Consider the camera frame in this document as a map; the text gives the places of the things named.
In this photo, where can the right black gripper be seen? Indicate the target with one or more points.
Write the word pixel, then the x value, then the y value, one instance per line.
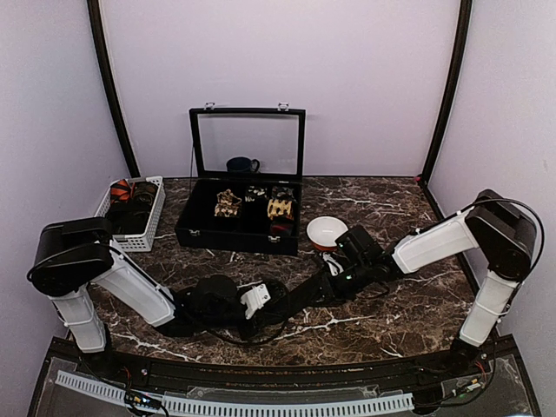
pixel 333 293

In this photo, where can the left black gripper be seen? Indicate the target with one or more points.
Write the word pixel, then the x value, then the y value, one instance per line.
pixel 255 325

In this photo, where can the black necktie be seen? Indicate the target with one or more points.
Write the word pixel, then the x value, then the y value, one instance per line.
pixel 314 292

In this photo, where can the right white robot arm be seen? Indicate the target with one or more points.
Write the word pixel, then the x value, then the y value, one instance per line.
pixel 509 233

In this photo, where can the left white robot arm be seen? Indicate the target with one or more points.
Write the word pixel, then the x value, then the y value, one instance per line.
pixel 72 255

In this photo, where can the white and orange bowl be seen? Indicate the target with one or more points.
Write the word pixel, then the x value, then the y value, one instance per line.
pixel 323 231

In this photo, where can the red black rolled tie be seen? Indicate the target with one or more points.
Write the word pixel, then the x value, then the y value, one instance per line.
pixel 282 226

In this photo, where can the tan patterned rolled tie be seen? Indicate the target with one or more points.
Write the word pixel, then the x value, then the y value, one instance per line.
pixel 281 203

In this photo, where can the leopard print rolled tie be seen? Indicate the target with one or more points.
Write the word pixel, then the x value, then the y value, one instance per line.
pixel 228 205

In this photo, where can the black white rolled tie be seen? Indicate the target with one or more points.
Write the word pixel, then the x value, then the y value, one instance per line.
pixel 254 193

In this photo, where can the black tie storage box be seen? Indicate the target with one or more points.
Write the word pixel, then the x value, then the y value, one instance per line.
pixel 275 137

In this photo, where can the dark blue mug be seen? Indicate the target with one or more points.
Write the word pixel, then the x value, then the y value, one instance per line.
pixel 243 164

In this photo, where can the brown rolled tie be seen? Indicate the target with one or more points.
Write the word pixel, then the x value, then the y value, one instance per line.
pixel 144 192

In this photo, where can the orange striped rolled tie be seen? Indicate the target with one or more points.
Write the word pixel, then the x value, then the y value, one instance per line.
pixel 121 191

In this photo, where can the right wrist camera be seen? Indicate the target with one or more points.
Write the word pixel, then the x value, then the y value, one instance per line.
pixel 359 246

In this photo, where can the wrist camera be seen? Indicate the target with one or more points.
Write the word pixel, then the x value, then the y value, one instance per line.
pixel 359 246
pixel 214 295

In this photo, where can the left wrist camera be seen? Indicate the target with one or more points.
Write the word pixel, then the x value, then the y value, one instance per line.
pixel 214 295

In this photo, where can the white cable duct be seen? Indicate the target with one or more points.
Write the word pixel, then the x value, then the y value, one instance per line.
pixel 206 401

